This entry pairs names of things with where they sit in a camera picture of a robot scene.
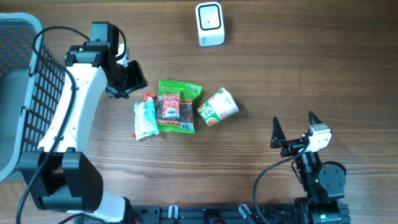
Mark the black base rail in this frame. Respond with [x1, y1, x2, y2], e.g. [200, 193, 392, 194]
[133, 202, 351, 224]

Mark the white barcode scanner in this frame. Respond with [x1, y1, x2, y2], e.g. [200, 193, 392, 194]
[195, 1, 225, 47]

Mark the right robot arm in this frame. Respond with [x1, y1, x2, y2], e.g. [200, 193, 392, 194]
[271, 111, 347, 223]

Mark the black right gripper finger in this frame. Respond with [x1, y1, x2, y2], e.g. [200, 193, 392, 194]
[270, 116, 287, 149]
[308, 111, 322, 125]

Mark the teal snack packet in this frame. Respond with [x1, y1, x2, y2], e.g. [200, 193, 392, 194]
[134, 100, 159, 140]

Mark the green snack bag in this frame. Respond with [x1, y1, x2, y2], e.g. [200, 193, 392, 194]
[156, 80, 202, 134]

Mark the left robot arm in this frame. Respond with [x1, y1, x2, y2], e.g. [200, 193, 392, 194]
[19, 22, 147, 223]

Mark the instant noodle cup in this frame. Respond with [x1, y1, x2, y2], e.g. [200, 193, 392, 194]
[197, 87, 239, 126]

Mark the black right camera cable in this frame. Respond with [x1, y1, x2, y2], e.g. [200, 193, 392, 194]
[252, 141, 310, 224]

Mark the red coffee stick sachet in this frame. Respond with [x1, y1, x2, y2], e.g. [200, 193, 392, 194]
[132, 92, 156, 139]

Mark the grey plastic shopping basket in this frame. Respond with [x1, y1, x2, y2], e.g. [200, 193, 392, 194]
[1, 12, 65, 180]

